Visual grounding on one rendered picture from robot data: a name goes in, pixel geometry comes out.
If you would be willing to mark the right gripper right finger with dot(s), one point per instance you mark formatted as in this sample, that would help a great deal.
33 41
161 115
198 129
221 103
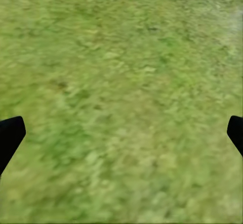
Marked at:
235 132

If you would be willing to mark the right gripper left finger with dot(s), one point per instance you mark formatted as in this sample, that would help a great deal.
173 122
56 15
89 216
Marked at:
12 132

